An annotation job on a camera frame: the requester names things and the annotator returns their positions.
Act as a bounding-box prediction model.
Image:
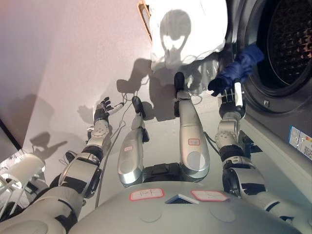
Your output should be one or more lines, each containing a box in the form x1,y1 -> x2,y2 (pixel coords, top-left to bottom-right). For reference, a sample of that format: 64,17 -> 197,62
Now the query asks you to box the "silver robot right leg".
173,71 -> 211,183

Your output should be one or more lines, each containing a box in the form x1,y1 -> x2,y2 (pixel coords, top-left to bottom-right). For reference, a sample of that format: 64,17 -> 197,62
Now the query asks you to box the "silver robot leg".
173,71 -> 211,183
117,96 -> 151,189

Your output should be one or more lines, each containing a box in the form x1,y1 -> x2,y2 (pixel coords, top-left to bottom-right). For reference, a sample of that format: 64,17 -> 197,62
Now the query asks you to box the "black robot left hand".
94,97 -> 125,120

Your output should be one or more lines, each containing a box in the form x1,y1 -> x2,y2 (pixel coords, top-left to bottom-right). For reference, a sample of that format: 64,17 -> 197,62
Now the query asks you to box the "blue white chest emblem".
165,193 -> 199,205

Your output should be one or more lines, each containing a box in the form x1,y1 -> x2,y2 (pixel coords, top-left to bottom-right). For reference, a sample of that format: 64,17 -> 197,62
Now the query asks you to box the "silver robot left leg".
117,96 -> 151,189

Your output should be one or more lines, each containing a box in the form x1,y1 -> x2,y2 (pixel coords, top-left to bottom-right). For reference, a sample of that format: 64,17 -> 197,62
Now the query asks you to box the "white plastic stand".
0,153 -> 46,221

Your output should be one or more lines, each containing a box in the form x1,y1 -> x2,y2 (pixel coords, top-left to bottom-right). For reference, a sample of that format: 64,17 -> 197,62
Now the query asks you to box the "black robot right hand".
207,77 -> 244,108

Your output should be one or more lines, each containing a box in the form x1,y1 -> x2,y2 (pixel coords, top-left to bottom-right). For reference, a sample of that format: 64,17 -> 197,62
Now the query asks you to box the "wooden laundry basket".
136,0 -> 154,42

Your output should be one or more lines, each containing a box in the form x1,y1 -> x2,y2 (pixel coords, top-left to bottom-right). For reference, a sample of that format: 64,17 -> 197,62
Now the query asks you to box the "dark grey washing machine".
218,0 -> 312,176

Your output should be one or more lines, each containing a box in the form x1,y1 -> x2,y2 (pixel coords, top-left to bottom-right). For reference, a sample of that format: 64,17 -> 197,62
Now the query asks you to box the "black robot waist block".
142,163 -> 186,183

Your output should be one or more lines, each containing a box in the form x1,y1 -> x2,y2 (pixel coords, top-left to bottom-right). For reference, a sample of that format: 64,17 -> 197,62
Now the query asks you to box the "blue energy label sticker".
287,125 -> 312,162

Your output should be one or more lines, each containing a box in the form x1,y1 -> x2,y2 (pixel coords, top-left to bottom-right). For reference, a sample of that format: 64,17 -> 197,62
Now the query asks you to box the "white laundry bag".
148,0 -> 229,72

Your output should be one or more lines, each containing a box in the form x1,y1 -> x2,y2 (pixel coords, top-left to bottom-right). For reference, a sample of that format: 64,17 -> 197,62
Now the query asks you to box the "grey robot torso shell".
69,180 -> 304,234

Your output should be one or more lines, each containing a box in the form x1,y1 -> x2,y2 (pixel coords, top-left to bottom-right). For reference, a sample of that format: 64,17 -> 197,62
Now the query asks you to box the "navy blue garment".
218,44 -> 266,86

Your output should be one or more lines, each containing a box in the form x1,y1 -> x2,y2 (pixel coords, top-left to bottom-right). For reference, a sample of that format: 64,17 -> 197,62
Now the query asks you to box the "red-bordered chest sticker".
191,190 -> 230,203
129,187 -> 165,203

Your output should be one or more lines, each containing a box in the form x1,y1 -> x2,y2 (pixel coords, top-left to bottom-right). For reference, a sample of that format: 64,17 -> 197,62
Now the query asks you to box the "grey tether cable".
96,102 -> 128,208

